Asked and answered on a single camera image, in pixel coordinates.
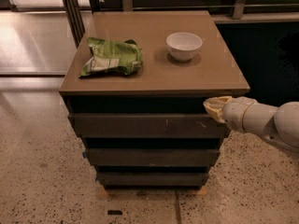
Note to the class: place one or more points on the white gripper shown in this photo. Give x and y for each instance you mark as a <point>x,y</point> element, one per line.
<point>234,113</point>

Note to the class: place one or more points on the drawer grey front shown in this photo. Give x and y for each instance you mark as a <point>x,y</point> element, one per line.
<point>97,125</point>

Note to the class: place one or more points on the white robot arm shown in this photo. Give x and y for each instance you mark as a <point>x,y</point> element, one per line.
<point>276,126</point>

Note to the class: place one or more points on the brown drawer cabinet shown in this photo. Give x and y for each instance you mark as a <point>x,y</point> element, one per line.
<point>161,86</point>

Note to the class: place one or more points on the white ceramic bowl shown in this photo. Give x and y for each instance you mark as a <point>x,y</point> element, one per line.
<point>183,46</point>

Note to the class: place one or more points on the green crumpled chip bag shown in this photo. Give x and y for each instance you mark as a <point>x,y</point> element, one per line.
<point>109,56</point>

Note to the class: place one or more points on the metal railing frame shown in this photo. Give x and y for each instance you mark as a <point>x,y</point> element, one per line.
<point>235,18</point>

